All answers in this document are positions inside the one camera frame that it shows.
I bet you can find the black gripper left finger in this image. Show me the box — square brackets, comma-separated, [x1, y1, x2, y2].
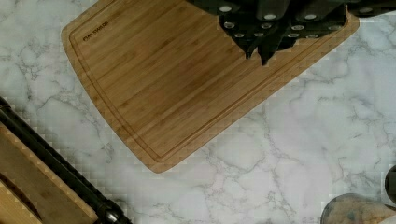
[187, 0, 291, 60]

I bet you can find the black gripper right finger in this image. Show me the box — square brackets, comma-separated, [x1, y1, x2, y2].
[257, 0, 395, 65]

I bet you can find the bamboo cutting board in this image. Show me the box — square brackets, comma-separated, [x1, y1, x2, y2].
[62, 0, 360, 173]

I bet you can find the black cooking pot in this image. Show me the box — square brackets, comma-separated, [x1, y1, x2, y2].
[384, 166, 396, 203]

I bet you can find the cereal container with lid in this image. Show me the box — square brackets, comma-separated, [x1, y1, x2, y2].
[320, 193, 396, 224]

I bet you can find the wooden tray with handle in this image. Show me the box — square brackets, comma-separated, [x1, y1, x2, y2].
[1, 126, 98, 224]

